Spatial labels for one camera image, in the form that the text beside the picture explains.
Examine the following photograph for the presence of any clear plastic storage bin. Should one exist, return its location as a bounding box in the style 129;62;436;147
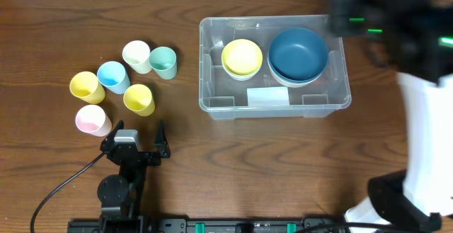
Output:
198;15;352;120

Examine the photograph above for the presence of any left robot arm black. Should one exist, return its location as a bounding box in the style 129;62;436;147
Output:
97;120;171;232

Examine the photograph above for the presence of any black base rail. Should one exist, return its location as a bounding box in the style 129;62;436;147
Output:
67;217;335;233

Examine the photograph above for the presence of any cream plastic cup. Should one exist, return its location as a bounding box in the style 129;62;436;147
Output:
122;40;152;74

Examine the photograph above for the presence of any pink plastic cup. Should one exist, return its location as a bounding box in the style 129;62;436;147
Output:
75;105;112;137

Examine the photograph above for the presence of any beige large bowl top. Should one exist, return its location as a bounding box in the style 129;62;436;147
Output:
269;66;315;88

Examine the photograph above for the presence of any dark blue bowl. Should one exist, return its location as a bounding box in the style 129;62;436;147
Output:
268;28;329;81
268;62;323;88

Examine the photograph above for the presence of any yellow small bowl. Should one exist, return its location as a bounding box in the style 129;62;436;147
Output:
221;39;263;69

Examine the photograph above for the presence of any yellow cup near bin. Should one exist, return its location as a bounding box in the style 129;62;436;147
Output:
123;84;155;117

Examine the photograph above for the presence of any blue plastic cup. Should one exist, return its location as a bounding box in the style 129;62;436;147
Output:
97;61;130;94

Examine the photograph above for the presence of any light grey small bowl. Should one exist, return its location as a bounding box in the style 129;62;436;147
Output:
222;64;261;81

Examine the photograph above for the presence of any green plastic cup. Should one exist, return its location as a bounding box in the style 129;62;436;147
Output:
149;47;177;80

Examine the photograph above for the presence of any yellow cup far left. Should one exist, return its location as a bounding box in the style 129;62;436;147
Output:
69;72;105;104

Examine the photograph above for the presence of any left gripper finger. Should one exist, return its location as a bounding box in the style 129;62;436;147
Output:
154;120;170;152
102;120;124;144

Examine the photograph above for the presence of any white small bowl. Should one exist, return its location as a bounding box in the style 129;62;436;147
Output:
227;72;256;81

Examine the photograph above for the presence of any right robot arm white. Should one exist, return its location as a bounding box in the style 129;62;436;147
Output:
328;0;452;232

